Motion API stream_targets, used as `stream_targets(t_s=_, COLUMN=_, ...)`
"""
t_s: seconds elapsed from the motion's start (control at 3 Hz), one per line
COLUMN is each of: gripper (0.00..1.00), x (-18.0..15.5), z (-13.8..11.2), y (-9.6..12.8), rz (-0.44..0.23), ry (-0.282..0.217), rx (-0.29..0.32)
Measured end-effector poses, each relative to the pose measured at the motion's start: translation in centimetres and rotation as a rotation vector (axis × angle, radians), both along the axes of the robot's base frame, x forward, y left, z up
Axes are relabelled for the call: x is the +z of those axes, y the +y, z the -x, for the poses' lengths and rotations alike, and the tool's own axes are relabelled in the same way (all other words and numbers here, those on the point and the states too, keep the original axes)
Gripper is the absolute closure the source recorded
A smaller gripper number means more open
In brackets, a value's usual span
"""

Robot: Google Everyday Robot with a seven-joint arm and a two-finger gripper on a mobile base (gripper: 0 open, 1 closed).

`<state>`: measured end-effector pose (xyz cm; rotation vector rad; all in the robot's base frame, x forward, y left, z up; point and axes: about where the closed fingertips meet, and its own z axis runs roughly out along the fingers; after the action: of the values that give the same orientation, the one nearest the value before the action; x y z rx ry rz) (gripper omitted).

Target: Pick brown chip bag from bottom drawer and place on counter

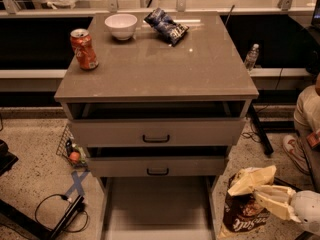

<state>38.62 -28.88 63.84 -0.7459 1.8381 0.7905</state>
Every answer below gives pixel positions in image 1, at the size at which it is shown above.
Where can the top grey drawer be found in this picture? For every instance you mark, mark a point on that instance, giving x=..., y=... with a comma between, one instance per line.
x=157, y=132

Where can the black stand leg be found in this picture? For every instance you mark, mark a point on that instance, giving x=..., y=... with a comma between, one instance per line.
x=18, y=221
x=268, y=149

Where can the middle grey drawer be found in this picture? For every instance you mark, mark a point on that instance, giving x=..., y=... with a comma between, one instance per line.
x=157, y=161

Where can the wire basket with items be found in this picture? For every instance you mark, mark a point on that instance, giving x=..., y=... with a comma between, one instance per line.
x=70, y=150

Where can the bottom grey drawer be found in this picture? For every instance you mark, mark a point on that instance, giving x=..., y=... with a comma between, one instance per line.
x=157, y=208

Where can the clear water bottle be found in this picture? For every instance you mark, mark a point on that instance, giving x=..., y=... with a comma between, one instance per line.
x=252, y=57

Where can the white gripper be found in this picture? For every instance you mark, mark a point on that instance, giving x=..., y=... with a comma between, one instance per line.
x=307, y=211

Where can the blue chip bag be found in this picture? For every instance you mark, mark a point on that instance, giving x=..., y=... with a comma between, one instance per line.
x=162, y=22

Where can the beige trouser leg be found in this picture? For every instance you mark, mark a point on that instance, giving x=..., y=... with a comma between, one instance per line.
x=307, y=111

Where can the brown chip bag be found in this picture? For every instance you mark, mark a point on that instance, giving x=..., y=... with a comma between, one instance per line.
x=242, y=214

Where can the grey drawer cabinet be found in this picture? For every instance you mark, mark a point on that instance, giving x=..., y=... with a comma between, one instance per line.
x=144, y=77

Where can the orange soda can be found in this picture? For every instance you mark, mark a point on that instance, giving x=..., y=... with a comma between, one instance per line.
x=81, y=43

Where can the black stand leg left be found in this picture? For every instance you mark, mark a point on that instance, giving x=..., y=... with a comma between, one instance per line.
x=18, y=221

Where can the white bowl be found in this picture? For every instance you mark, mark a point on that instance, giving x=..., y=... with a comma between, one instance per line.
x=121, y=26

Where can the grey drawer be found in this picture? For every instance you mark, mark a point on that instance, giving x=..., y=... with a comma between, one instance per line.
x=157, y=208
x=157, y=161
x=157, y=132

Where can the black stand leg right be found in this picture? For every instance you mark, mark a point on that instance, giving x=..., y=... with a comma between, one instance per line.
x=268, y=149

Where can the white red sneaker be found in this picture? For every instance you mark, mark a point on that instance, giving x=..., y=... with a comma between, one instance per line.
x=294, y=150

